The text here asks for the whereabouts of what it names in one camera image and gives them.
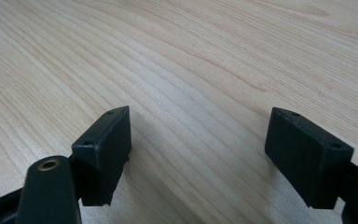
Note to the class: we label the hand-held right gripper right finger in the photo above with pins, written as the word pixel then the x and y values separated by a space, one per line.
pixel 307 158

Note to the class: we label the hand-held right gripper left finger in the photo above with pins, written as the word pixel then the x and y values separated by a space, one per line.
pixel 105 155

